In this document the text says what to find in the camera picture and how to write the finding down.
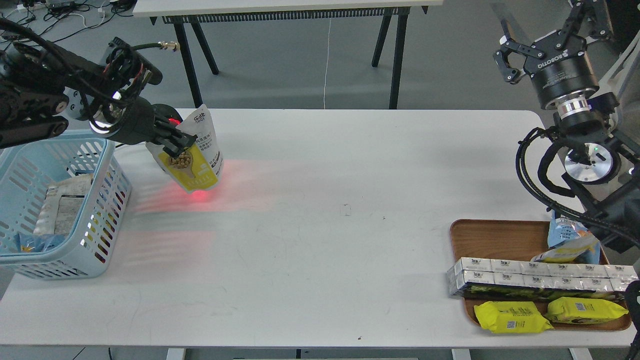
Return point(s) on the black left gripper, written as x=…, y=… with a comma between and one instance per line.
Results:
x=144, y=122

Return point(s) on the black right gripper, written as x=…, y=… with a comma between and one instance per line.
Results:
x=562, y=70

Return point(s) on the yellow white nut snack pouch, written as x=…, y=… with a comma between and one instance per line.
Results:
x=199, y=168

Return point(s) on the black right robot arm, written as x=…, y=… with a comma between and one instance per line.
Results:
x=581, y=167

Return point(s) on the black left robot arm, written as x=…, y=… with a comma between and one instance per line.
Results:
x=43, y=86

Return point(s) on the white snack bag in basket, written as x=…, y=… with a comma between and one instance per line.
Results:
x=62, y=204

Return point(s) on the light blue plastic basket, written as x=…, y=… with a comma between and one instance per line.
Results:
x=27, y=171

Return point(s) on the blue snack bag in basket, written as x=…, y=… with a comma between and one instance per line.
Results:
x=32, y=243

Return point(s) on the blue yellow snack bag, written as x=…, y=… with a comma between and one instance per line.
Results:
x=569, y=242

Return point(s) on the long silver snack box pack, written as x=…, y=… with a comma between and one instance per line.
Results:
x=520, y=280

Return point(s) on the yellow snack packet right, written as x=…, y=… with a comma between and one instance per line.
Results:
x=584, y=311

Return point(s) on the yellow snack packet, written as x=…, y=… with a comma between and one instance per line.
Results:
x=511, y=317
x=584, y=311

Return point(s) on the yellow snack packet left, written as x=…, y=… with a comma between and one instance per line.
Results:
x=511, y=317

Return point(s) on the black barcode scanner red window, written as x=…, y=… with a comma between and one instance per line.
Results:
x=167, y=113

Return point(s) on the white chair base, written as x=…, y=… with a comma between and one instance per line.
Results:
x=622, y=79

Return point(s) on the black legged background table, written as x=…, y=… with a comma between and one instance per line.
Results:
x=179, y=13

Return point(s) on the brown wooden tray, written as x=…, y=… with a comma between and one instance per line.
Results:
x=518, y=240

